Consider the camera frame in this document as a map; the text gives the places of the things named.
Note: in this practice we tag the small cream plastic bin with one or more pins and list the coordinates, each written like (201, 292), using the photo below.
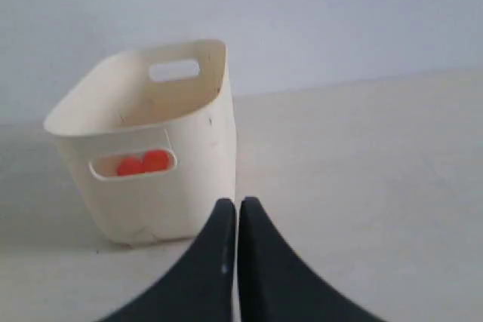
(175, 97)

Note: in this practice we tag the orange capped tube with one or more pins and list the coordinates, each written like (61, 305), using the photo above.
(155, 160)

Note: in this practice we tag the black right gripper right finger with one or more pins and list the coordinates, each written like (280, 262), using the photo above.
(275, 284)

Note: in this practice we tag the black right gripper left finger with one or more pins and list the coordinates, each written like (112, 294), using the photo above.
(198, 287)

